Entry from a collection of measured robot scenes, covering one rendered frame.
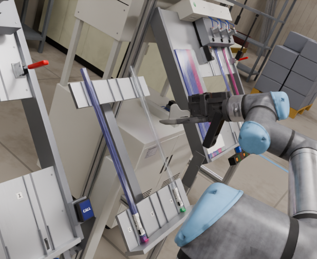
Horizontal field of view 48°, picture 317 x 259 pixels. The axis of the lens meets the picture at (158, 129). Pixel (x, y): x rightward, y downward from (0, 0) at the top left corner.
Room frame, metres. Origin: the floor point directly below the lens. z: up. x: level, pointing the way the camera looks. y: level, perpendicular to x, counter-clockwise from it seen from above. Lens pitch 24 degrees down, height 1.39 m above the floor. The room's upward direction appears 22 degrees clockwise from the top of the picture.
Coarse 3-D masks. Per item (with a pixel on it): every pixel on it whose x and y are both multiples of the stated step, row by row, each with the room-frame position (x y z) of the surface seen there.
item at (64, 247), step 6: (72, 240) 0.66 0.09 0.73; (78, 240) 0.67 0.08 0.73; (60, 246) 0.63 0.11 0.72; (66, 246) 0.63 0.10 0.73; (72, 246) 0.65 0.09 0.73; (48, 252) 0.61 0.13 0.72; (54, 252) 0.60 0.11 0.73; (60, 252) 0.61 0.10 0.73; (42, 258) 0.57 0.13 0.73; (48, 258) 0.58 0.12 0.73
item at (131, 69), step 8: (136, 80) 1.10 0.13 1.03; (136, 88) 1.09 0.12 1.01; (144, 104) 1.07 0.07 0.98; (144, 112) 1.07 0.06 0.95; (152, 120) 1.06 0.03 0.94; (152, 128) 1.05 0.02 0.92; (160, 144) 1.03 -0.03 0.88; (160, 152) 1.02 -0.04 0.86; (168, 168) 1.00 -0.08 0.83; (168, 176) 0.99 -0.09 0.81
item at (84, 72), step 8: (88, 80) 0.91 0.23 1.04; (88, 88) 0.90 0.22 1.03; (96, 104) 0.88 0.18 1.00; (96, 112) 0.88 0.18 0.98; (104, 120) 0.88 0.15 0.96; (104, 128) 0.86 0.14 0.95; (104, 136) 0.85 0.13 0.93; (112, 144) 0.85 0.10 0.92; (112, 152) 0.84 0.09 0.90; (120, 168) 0.83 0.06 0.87; (120, 176) 0.82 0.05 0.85; (128, 192) 0.80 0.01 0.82; (128, 200) 0.79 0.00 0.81
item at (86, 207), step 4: (88, 200) 0.73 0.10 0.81; (80, 204) 0.70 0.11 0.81; (84, 204) 0.71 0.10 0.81; (88, 204) 0.72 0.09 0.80; (84, 208) 0.70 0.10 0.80; (88, 208) 0.71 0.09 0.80; (84, 212) 0.70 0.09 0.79; (88, 212) 0.71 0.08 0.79; (92, 212) 0.72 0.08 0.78; (84, 216) 0.69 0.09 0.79; (88, 216) 0.70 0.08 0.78
